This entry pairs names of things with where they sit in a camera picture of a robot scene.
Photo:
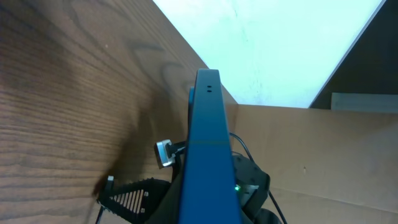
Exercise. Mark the blue Galaxy smartphone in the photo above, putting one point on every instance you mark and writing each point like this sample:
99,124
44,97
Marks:
208,193

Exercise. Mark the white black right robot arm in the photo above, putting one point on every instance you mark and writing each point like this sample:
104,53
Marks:
252,189

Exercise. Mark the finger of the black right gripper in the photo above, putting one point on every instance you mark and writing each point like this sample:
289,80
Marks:
144,201

